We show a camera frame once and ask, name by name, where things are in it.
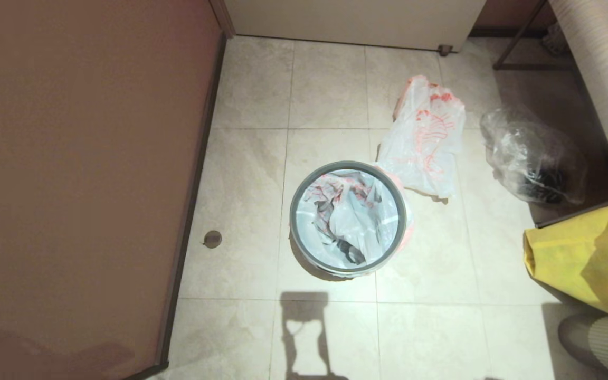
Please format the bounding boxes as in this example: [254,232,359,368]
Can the brown metal table frame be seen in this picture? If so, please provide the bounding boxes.
[492,0,576,72]

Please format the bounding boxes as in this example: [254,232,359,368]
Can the clear plastic bag dark contents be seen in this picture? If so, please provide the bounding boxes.
[480,106,587,206]

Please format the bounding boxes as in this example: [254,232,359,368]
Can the brown cabinet side panel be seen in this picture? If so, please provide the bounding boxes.
[0,0,228,380]

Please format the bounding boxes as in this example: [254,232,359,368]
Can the white crumpled fabric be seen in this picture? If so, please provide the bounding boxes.
[541,24,568,58]

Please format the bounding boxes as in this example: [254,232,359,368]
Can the grey bin ring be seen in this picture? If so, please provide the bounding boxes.
[289,161,408,275]

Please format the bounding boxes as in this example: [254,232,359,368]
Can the yellow fabric bag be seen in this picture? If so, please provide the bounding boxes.
[523,201,608,319]

